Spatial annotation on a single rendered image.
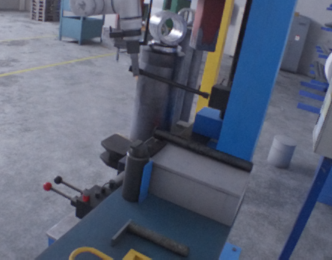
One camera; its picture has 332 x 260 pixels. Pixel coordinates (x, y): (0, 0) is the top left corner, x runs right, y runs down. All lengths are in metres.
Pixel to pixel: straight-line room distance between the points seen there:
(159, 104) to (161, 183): 0.51
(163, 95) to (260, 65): 0.47
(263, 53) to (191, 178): 0.58
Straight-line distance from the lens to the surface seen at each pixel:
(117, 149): 1.52
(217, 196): 1.04
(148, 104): 1.50
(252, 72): 1.31
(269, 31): 1.29
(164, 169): 1.07
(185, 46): 2.82
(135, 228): 0.95
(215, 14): 1.53
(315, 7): 12.01
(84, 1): 1.13
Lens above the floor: 1.72
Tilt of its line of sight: 22 degrees down
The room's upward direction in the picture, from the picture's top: 10 degrees clockwise
